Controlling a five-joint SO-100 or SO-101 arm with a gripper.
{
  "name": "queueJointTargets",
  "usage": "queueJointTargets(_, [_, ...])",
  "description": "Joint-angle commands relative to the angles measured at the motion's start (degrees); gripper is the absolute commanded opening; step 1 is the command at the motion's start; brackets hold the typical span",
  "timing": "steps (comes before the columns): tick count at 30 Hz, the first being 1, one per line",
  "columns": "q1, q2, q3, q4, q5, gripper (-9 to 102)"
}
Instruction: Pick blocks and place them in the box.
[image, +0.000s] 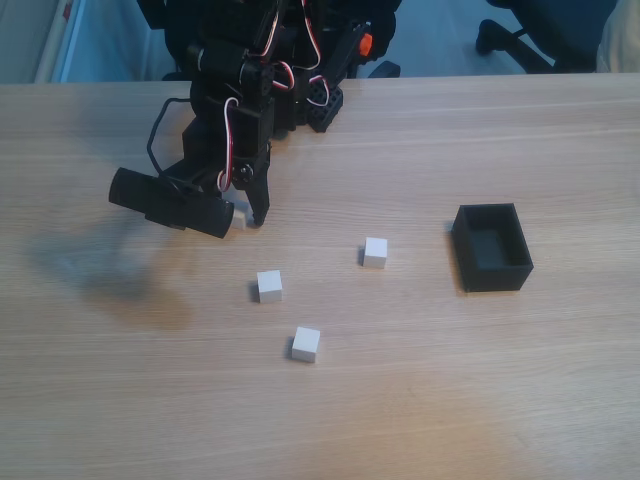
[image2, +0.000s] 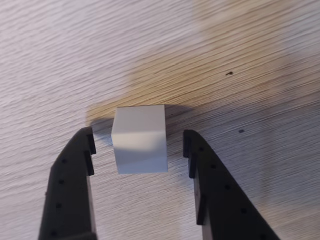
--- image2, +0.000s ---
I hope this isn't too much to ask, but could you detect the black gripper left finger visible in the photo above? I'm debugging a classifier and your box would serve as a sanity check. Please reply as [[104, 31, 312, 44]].
[[37, 126, 98, 240]]

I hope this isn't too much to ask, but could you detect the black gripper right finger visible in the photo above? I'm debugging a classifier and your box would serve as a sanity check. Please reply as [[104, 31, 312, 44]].
[[183, 129, 283, 240]]

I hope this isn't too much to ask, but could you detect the white cube block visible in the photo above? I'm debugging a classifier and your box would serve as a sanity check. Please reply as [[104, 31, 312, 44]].
[[111, 104, 169, 175]]

